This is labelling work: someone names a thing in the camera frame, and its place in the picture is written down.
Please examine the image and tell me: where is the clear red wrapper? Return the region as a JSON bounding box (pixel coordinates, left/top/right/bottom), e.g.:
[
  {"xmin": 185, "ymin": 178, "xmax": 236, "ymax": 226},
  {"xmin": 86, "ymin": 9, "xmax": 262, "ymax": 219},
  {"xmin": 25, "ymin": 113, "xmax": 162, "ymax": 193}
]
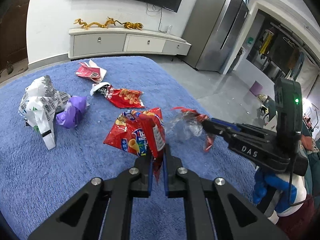
[{"xmin": 164, "ymin": 107, "xmax": 211, "ymax": 140}]

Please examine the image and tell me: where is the pink white wrapper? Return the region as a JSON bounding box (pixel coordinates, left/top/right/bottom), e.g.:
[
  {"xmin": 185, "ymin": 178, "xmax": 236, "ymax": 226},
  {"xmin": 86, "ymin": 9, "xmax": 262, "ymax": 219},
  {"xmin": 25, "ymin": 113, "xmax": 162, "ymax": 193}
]
[{"xmin": 75, "ymin": 60, "xmax": 107, "ymax": 83}]

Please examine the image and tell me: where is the brown door mat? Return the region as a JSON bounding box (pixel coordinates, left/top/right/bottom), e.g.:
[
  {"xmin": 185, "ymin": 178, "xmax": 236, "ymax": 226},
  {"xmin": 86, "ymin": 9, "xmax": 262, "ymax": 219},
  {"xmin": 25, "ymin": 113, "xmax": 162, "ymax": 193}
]
[{"xmin": 0, "ymin": 59, "xmax": 28, "ymax": 83}]

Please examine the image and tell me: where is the purple waste bin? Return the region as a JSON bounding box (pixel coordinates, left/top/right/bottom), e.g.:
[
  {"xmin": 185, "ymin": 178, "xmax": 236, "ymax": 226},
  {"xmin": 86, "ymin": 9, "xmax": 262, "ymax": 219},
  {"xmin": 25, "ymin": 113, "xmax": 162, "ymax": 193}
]
[{"xmin": 249, "ymin": 81, "xmax": 263, "ymax": 96}]

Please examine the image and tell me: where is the blue white gloved right hand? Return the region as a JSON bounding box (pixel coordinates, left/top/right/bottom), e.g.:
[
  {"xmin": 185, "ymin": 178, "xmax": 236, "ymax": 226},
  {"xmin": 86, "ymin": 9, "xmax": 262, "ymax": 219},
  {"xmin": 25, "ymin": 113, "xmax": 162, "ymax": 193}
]
[{"xmin": 253, "ymin": 168, "xmax": 307, "ymax": 224}]

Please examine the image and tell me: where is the golden dragon figurine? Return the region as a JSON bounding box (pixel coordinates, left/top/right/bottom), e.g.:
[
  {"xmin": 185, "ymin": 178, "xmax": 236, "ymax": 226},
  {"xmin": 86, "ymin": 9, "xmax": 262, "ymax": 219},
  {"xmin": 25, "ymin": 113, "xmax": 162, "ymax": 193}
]
[{"xmin": 73, "ymin": 17, "xmax": 116, "ymax": 29}]

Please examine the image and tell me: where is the white grey tv cabinet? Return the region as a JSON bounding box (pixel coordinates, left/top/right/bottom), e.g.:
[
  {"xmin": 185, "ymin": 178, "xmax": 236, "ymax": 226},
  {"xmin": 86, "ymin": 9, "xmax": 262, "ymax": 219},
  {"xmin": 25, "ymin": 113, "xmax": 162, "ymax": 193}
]
[{"xmin": 68, "ymin": 28, "xmax": 191, "ymax": 60}]

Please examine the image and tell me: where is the blue fuzzy blanket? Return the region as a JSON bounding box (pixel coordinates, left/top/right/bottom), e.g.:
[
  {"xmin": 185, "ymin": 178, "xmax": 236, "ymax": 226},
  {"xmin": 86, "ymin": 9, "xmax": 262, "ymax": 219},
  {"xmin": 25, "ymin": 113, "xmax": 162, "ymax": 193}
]
[{"xmin": 1, "ymin": 56, "xmax": 257, "ymax": 239}]

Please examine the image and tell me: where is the purple crumpled glove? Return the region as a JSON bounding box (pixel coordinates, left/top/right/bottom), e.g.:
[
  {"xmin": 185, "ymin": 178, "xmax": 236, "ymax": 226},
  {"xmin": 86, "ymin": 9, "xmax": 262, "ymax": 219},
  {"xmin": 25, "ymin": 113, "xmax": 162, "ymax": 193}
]
[{"xmin": 56, "ymin": 96, "xmax": 89, "ymax": 129}]

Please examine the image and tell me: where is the white grey plastic bag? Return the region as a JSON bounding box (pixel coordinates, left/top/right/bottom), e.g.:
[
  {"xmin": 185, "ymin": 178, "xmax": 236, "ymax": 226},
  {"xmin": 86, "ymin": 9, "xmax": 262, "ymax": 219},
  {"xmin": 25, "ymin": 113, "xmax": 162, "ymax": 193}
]
[{"xmin": 18, "ymin": 75, "xmax": 71, "ymax": 150}]

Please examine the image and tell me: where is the white power strip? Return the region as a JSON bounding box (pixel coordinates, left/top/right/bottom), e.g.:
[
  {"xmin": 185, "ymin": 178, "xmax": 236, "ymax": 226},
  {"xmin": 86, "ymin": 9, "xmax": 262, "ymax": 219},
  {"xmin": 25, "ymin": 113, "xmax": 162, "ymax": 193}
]
[{"xmin": 166, "ymin": 25, "xmax": 172, "ymax": 34}]

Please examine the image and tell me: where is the brown entrance door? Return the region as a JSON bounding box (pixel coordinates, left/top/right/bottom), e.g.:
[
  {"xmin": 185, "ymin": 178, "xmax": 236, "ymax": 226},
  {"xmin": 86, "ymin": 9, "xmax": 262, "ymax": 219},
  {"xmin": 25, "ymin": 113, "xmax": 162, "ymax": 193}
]
[{"xmin": 1, "ymin": 0, "xmax": 30, "ymax": 70}]

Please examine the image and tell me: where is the red snack bag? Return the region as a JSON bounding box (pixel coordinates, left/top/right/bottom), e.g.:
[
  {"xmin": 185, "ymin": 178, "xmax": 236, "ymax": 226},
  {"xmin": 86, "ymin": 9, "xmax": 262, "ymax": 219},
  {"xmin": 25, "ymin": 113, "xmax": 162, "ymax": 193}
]
[{"xmin": 103, "ymin": 107, "xmax": 165, "ymax": 181}]

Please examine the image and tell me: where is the golden tiger figurine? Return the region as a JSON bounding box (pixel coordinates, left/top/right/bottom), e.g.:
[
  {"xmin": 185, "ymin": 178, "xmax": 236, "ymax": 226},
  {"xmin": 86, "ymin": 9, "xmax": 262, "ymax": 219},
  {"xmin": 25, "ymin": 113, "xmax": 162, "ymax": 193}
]
[{"xmin": 116, "ymin": 20, "xmax": 143, "ymax": 30}]

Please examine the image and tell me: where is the grey steel refrigerator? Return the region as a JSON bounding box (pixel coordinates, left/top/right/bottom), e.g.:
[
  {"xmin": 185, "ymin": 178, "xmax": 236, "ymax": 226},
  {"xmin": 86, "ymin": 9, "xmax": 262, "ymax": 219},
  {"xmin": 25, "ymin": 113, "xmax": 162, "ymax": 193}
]
[{"xmin": 182, "ymin": 0, "xmax": 248, "ymax": 73}]

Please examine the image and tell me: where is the red chip bag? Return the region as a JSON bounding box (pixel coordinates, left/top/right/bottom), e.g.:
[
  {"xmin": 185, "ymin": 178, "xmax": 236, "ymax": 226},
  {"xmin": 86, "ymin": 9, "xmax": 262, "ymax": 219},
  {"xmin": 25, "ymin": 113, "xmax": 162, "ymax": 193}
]
[{"xmin": 90, "ymin": 82, "xmax": 145, "ymax": 108}]

